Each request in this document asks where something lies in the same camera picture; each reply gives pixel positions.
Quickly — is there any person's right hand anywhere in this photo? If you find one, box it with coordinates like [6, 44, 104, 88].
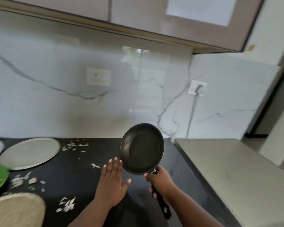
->
[144, 166, 178, 206]

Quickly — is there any person's left hand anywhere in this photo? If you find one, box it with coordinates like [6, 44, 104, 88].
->
[94, 157, 132, 208]

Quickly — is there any black frying pan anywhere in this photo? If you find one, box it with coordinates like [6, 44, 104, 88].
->
[120, 123, 172, 220]

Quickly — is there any silver dishwasher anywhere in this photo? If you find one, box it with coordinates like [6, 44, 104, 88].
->
[174, 138, 284, 227]

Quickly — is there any plain beige small plate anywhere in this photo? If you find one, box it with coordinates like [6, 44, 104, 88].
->
[0, 137, 61, 171]

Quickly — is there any beige speckled round plate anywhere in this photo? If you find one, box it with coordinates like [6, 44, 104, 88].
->
[0, 192, 46, 227]

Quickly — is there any person's right forearm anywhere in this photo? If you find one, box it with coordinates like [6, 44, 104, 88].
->
[165, 186, 225, 227]

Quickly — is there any black countertop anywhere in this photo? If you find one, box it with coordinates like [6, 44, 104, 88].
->
[0, 137, 228, 227]

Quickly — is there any grey power cable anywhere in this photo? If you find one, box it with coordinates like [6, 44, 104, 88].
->
[186, 85, 204, 139]

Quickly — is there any white wall socket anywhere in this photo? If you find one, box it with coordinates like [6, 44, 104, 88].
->
[187, 79, 208, 96]

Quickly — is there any white socket with switch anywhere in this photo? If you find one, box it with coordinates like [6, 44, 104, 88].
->
[86, 67, 112, 87]

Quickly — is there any beige wall cabinet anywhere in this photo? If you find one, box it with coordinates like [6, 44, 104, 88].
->
[0, 0, 267, 54]

